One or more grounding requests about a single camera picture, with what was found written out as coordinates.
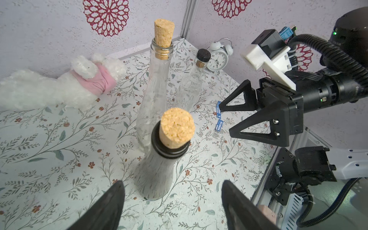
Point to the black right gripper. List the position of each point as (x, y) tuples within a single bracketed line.
[(283, 109)]

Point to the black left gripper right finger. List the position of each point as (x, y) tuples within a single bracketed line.
[(241, 213)]

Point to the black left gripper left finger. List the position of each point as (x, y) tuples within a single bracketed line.
[(104, 214)]

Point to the clear plastic bottle blue label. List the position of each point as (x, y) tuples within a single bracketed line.
[(190, 87)]

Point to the black bottle cap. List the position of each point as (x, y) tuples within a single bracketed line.
[(203, 55)]

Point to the dark green wine bottle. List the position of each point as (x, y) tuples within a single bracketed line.
[(170, 140)]

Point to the clear tall glass bottle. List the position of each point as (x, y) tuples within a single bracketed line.
[(154, 101)]

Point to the blue peeled label sticker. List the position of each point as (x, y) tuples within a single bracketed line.
[(218, 111)]

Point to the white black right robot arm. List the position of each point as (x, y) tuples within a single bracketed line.
[(302, 67)]

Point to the white alarm clock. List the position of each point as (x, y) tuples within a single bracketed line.
[(220, 52)]

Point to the white plush toy pink scarf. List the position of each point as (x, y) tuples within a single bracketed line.
[(78, 88)]

